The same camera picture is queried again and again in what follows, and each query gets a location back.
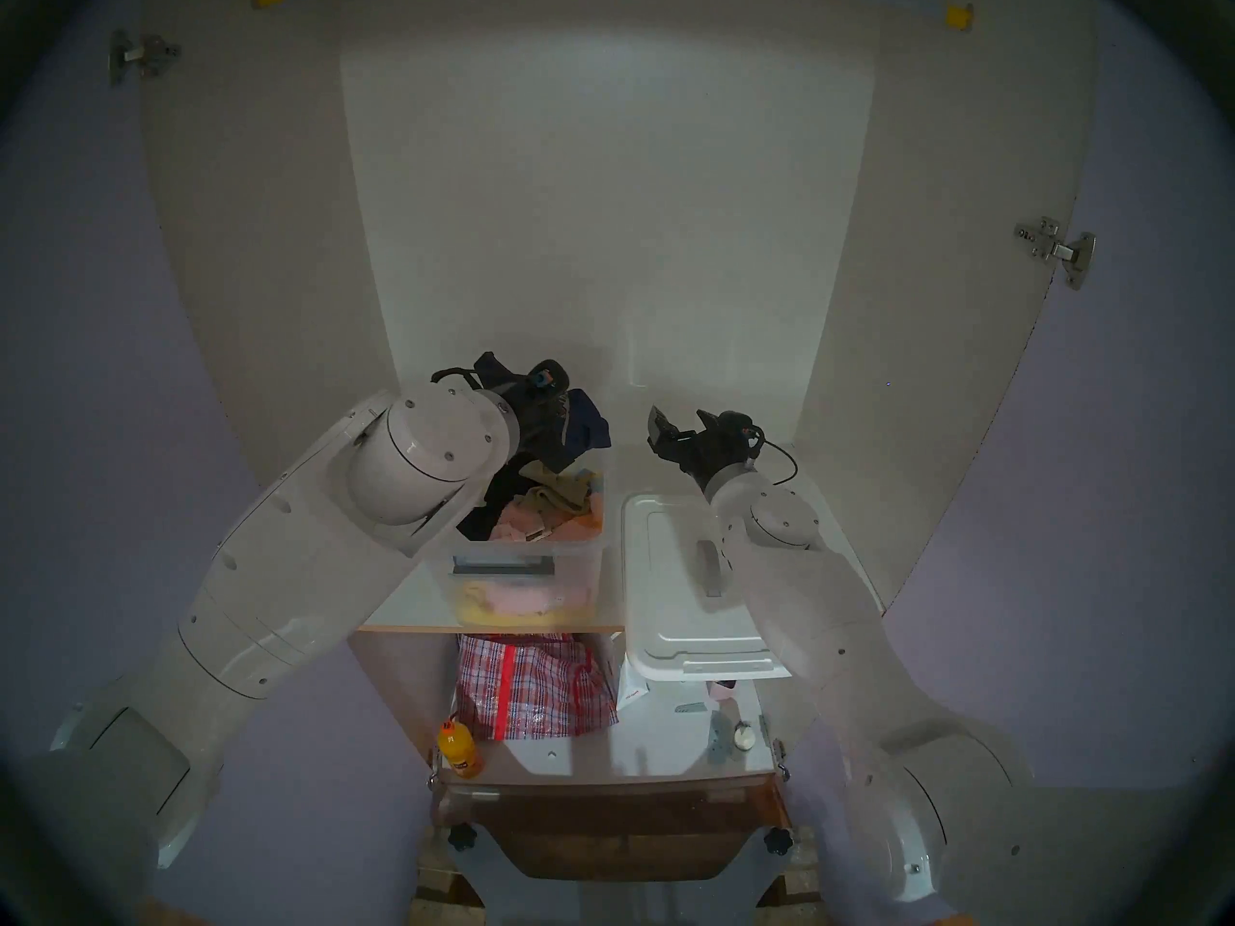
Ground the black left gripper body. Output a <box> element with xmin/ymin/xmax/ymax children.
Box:
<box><xmin>473</xmin><ymin>352</ymin><xmax>573</xmax><ymax>458</ymax></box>

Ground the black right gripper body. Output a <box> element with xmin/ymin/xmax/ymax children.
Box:
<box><xmin>673</xmin><ymin>422</ymin><xmax>765</xmax><ymax>487</ymax></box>

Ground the navy striped sock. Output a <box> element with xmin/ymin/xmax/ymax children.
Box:
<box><xmin>560</xmin><ymin>389</ymin><xmax>614</xmax><ymax>457</ymax></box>

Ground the white plastic bin lid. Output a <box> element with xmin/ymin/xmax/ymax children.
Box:
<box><xmin>620</xmin><ymin>492</ymin><xmax>794</xmax><ymax>682</ymax></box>

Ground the clear plastic storage bin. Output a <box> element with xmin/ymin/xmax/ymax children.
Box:
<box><xmin>425</xmin><ymin>347</ymin><xmax>618</xmax><ymax>631</ymax></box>

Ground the lilac cabinet door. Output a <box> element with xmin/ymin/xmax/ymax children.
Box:
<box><xmin>801</xmin><ymin>0</ymin><xmax>1235</xmax><ymax>926</ymax></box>
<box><xmin>0</xmin><ymin>0</ymin><xmax>435</xmax><ymax>926</ymax></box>

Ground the olive green sock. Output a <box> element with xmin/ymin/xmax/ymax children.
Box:
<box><xmin>516</xmin><ymin>461</ymin><xmax>594</xmax><ymax>520</ymax></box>

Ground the black sock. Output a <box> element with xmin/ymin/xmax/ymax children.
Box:
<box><xmin>456</xmin><ymin>463</ymin><xmax>527</xmax><ymax>541</ymax></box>

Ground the white shelf board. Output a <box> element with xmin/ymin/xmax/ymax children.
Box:
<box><xmin>338</xmin><ymin>442</ymin><xmax>886</xmax><ymax>636</ymax></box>

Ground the red plaid woven bag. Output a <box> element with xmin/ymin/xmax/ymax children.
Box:
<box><xmin>455</xmin><ymin>633</ymin><xmax>620</xmax><ymax>742</ymax></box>

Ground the orange bottle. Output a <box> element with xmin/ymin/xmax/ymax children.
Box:
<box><xmin>436</xmin><ymin>720</ymin><xmax>483</xmax><ymax>778</ymax></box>

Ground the brown wooden panel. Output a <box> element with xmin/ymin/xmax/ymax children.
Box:
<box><xmin>439</xmin><ymin>779</ymin><xmax>792</xmax><ymax>882</ymax></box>

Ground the metal door hinge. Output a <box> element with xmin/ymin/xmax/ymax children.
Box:
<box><xmin>109</xmin><ymin>30</ymin><xmax>182</xmax><ymax>86</ymax></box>
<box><xmin>1012</xmin><ymin>217</ymin><xmax>1096</xmax><ymax>290</ymax></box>

